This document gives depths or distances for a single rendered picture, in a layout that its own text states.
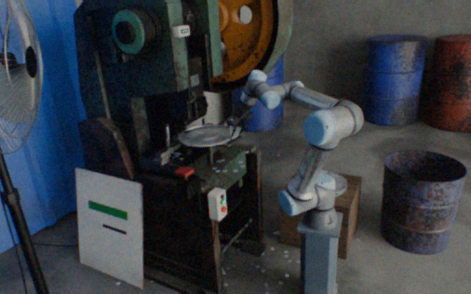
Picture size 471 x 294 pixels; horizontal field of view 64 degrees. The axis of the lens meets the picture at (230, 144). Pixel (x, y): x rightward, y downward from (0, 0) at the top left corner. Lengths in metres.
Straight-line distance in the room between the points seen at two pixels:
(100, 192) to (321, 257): 1.21
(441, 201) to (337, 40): 3.09
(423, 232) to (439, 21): 2.90
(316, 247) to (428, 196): 0.74
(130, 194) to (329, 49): 3.60
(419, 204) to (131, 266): 1.59
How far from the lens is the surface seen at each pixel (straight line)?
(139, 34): 1.60
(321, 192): 1.66
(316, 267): 1.88
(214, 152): 1.91
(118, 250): 2.23
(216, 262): 1.94
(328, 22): 4.99
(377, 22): 4.86
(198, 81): 1.89
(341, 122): 1.34
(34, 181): 2.80
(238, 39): 2.11
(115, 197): 2.11
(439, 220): 2.37
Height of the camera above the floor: 1.47
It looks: 23 degrees down
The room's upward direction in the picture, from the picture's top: 4 degrees counter-clockwise
